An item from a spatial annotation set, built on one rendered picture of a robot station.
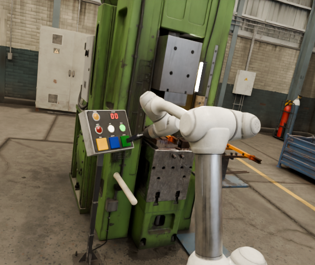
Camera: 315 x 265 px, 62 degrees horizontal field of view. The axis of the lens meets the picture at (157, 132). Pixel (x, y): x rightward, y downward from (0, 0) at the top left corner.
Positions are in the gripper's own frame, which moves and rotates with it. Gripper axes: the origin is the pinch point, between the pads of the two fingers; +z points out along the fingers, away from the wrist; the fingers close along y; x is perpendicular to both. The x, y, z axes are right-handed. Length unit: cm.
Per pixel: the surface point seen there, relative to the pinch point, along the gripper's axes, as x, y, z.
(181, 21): 82, 51, -32
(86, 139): 5.4, -27.0, 10.4
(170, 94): 29, 40, -13
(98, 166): -12.1, -10.7, 25.8
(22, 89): 256, 195, 562
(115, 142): 0.3, -9.7, 4.6
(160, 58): 56, 33, -17
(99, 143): 0.5, -22.4, 4.6
